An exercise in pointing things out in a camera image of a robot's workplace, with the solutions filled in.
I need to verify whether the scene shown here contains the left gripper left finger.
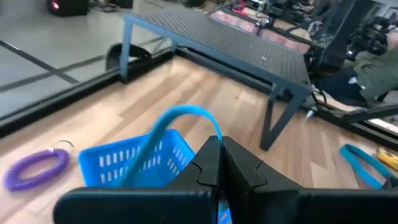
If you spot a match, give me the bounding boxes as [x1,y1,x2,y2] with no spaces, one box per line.
[52,135,223,224]

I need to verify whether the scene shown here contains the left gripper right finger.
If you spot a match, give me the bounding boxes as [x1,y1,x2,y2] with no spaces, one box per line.
[221,136,398,224]

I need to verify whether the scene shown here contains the blue rubber band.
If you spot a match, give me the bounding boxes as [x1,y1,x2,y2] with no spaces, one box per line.
[339,143,397,190]
[119,104,224,187]

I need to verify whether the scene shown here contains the yellow green crayon box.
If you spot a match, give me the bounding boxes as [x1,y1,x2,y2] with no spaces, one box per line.
[376,147,398,171]

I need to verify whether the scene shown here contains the purple coil wristband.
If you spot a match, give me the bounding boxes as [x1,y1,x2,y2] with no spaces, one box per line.
[2,139,75,192]

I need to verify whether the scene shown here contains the black mesh desk riser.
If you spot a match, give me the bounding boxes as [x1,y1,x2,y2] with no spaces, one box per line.
[119,9,313,152]

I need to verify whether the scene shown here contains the blue plastic basket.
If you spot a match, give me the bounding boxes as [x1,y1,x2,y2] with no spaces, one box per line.
[77,129,233,224]

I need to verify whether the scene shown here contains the black curved floor object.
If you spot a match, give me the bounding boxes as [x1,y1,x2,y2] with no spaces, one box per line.
[105,42,152,72]

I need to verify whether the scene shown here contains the person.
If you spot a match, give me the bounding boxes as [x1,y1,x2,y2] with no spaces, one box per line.
[317,27,398,108]

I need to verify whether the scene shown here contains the black aluminium table frame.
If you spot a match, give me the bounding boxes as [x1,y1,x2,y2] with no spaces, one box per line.
[0,46,398,150]

